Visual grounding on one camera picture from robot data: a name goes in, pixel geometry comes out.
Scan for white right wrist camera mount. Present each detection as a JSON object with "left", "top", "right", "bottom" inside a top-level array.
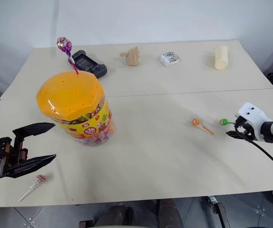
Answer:
[{"left": 238, "top": 102, "right": 273, "bottom": 141}]

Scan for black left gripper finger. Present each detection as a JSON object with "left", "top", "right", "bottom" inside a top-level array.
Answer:
[
  {"left": 0, "top": 154, "right": 57, "bottom": 179},
  {"left": 12, "top": 122, "right": 56, "bottom": 151}
]

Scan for cream cylinder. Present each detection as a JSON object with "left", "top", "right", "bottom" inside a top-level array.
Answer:
[{"left": 214, "top": 45, "right": 229, "bottom": 70}]

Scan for metal table bracket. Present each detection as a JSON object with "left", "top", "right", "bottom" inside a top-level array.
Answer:
[{"left": 207, "top": 195, "right": 231, "bottom": 228}]

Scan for lollipop jar with orange lid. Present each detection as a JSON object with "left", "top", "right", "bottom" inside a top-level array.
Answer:
[{"left": 36, "top": 70, "right": 115, "bottom": 147}]

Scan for beige plush toy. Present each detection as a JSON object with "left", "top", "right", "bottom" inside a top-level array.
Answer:
[{"left": 120, "top": 46, "right": 141, "bottom": 67}]

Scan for green lollipop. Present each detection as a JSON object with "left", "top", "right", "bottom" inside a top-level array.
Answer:
[{"left": 219, "top": 118, "right": 236, "bottom": 127}]

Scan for orange lollipop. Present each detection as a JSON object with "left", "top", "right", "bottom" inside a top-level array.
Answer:
[{"left": 190, "top": 118, "right": 215, "bottom": 135}]

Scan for purple lollipop with pink stick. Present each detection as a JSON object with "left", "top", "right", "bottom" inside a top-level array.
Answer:
[{"left": 56, "top": 37, "right": 79, "bottom": 76}]

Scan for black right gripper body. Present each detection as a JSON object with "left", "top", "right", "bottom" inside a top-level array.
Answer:
[{"left": 234, "top": 114, "right": 259, "bottom": 142}]

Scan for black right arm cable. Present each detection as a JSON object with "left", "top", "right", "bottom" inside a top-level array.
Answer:
[{"left": 234, "top": 123, "right": 273, "bottom": 178}]

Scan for pink lollipop with white stick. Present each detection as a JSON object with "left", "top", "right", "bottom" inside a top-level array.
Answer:
[{"left": 18, "top": 174, "right": 47, "bottom": 202}]

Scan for black handheld game controller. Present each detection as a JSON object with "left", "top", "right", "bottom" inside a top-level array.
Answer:
[{"left": 68, "top": 49, "right": 108, "bottom": 79}]

